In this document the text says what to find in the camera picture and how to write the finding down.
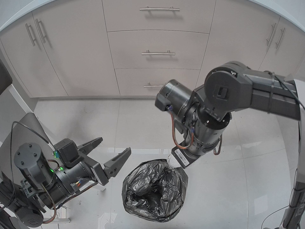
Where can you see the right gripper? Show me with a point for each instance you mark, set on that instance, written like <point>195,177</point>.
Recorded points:
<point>202,142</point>

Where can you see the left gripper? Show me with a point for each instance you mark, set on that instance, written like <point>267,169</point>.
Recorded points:
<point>93,170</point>

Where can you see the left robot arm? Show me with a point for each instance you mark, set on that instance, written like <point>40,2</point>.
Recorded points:
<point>29,162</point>

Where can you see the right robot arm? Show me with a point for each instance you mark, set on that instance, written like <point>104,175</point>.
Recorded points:
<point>228,87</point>

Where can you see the black plastic bag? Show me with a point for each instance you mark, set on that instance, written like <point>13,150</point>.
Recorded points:
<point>154,189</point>

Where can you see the beige cabinet with drawers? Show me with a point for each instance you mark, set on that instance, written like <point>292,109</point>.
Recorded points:
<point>157,34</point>

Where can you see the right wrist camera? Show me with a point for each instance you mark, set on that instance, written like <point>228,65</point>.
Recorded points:
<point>182,157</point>

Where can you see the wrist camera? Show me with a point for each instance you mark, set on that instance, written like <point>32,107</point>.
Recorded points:
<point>182,157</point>
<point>68,151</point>

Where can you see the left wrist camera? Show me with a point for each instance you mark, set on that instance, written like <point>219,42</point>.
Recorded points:
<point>68,151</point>

